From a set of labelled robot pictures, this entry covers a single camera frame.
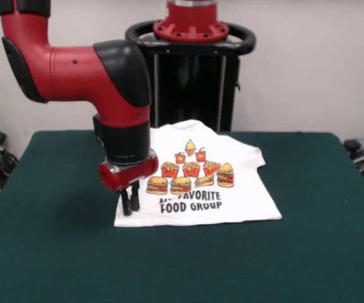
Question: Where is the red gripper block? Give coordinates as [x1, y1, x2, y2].
[98, 148, 159, 217]

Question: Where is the white printed t-shirt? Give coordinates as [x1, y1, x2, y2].
[113, 119, 283, 228]

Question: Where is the dark green table cloth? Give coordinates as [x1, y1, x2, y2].
[0, 131, 364, 303]

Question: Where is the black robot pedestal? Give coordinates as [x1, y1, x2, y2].
[124, 20, 257, 132]

